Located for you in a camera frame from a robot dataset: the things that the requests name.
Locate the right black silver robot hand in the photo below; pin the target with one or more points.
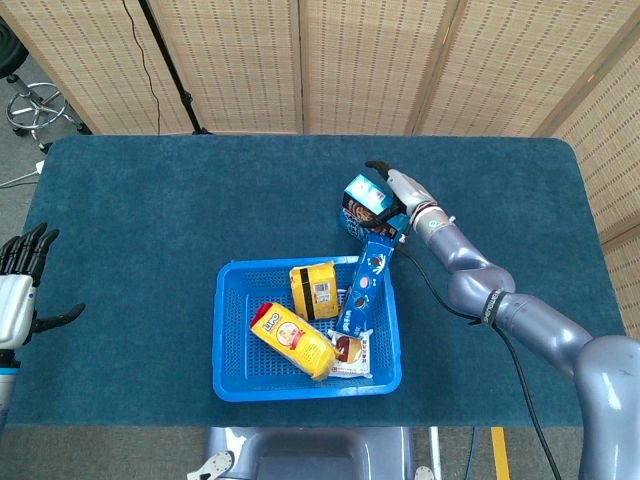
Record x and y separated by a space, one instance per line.
412 192

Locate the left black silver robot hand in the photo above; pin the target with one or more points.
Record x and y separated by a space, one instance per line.
15 305

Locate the wide blue chocolate cookie box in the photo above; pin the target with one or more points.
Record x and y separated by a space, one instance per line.
365 192

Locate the narrow blue Oreo box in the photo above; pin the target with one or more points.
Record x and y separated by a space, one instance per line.
365 290

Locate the yellow cracker packet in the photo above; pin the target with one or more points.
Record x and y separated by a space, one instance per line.
315 290

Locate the small white cake packet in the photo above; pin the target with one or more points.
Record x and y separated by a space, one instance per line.
352 355

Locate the red yellow Lipo snack bag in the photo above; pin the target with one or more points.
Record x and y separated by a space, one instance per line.
295 342

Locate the blue plastic perforated basket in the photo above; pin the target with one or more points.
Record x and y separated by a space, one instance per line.
250 360

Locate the bamboo folding screen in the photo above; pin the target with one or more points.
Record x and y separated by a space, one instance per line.
350 65

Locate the teal carpet table mat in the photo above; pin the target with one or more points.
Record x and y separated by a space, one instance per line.
150 250

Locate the black stool with chrome base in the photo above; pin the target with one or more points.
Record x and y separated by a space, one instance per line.
12 55

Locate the white table leg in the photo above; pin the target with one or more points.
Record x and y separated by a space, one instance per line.
436 450

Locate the black tripod stand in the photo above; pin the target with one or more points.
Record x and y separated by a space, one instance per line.
170 65

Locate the yellow floor tape strip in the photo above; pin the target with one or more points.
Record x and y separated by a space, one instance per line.
500 455

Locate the grey-blue robot torso base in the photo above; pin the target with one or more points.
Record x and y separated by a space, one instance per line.
310 455

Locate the white robot foot bracket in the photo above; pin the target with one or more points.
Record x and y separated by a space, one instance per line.
423 473
216 464

